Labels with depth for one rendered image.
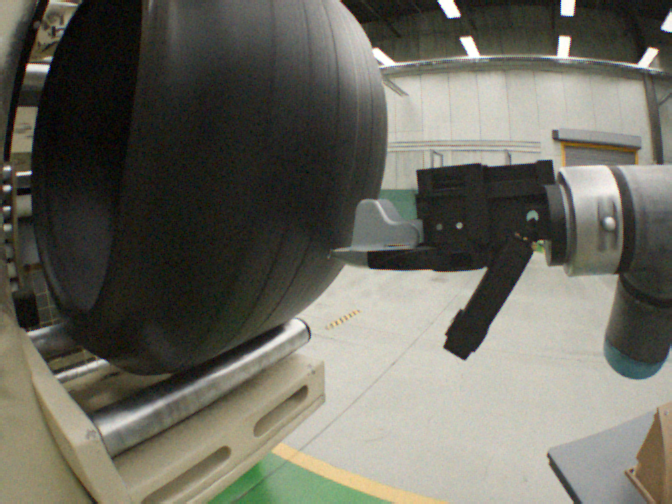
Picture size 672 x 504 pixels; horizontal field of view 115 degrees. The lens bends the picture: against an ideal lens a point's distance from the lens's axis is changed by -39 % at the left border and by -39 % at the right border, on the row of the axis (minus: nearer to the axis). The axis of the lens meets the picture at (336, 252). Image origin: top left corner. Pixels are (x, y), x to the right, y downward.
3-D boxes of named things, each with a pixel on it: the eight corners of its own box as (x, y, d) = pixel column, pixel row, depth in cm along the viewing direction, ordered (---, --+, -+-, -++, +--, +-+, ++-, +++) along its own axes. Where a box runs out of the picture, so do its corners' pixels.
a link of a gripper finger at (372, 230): (328, 204, 34) (420, 193, 29) (335, 265, 34) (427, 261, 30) (311, 205, 31) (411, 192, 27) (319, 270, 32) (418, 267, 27)
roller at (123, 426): (80, 421, 19) (70, 416, 21) (105, 468, 19) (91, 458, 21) (306, 313, 50) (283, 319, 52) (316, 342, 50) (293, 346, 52)
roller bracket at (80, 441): (117, 525, 16) (68, 440, 15) (15, 368, 35) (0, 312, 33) (144, 509, 19) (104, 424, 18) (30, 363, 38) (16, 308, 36)
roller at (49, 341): (19, 337, 35) (28, 365, 34) (20, 331, 32) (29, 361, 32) (174, 293, 65) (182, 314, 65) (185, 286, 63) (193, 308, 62)
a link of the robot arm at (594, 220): (596, 264, 26) (625, 287, 18) (551, 267, 28) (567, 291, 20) (590, 170, 25) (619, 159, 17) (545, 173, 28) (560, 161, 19)
